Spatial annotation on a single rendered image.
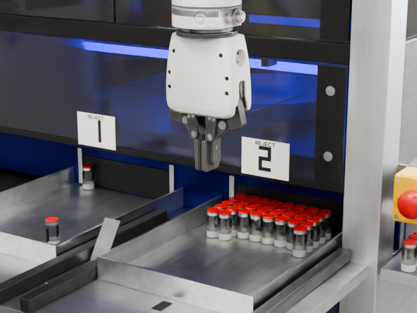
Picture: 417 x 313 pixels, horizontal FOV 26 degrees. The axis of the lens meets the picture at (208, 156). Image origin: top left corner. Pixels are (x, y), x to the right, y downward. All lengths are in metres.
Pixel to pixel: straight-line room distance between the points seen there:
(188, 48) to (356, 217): 0.43
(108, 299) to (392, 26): 0.55
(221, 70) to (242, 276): 0.38
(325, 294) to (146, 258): 0.29
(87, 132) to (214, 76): 0.58
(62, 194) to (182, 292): 0.53
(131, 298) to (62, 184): 0.53
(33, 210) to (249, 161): 0.42
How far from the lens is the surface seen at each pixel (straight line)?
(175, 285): 1.25
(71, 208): 1.63
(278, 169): 1.41
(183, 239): 1.47
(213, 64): 1.08
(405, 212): 1.30
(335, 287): 1.31
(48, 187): 1.73
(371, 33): 1.31
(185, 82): 1.10
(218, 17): 1.06
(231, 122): 1.10
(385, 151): 1.34
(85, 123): 1.62
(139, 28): 1.51
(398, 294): 1.51
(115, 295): 1.28
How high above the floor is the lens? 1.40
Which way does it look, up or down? 16 degrees down
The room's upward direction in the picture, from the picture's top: straight up
